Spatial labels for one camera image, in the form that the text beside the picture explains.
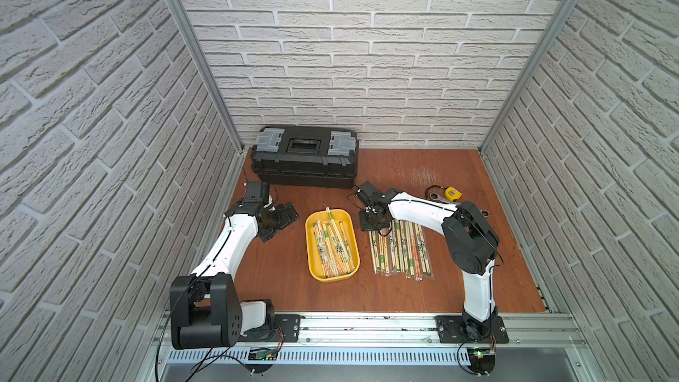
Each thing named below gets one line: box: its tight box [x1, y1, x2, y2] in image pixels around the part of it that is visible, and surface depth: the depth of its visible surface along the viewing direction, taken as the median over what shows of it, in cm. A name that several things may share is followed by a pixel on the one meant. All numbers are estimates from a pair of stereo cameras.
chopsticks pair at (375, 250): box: [367, 229, 382, 275], surface depth 89 cm
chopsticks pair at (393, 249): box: [387, 225, 401, 275], surface depth 91 cm
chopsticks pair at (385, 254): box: [379, 232, 392, 277], surface depth 89 cm
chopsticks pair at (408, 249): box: [400, 220, 417, 278], surface depth 90 cm
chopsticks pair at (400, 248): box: [394, 222, 410, 276], surface depth 91 cm
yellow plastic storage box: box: [305, 208, 361, 283], surface depth 89 cm
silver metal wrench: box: [429, 191, 451, 205], surface depth 105 cm
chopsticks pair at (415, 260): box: [407, 221, 424, 283], surface depth 89 cm
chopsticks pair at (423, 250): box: [414, 222, 433, 277], surface depth 89 cm
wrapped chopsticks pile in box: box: [311, 206, 356, 279], surface depth 90 cm
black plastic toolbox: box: [250, 125, 359, 190], surface depth 98 cm
